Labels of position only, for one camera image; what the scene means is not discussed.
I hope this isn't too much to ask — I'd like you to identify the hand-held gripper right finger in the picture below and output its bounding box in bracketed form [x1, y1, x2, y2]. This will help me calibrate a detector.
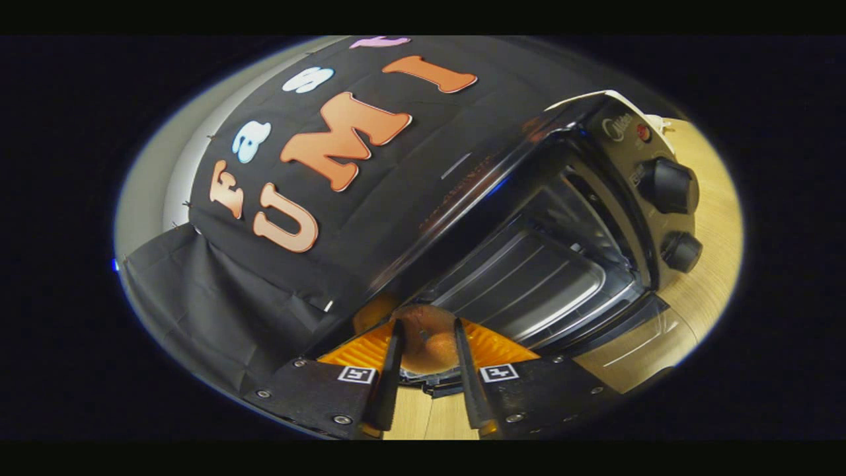
[453, 317, 622, 440]

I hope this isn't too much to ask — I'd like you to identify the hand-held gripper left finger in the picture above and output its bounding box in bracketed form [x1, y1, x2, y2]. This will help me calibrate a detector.
[245, 321, 405, 440]

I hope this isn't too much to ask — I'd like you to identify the brown bread roll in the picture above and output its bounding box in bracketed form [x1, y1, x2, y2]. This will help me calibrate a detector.
[390, 304, 463, 376]

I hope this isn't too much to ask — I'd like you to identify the black toaster oven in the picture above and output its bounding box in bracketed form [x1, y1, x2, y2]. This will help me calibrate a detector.
[311, 93, 705, 399]

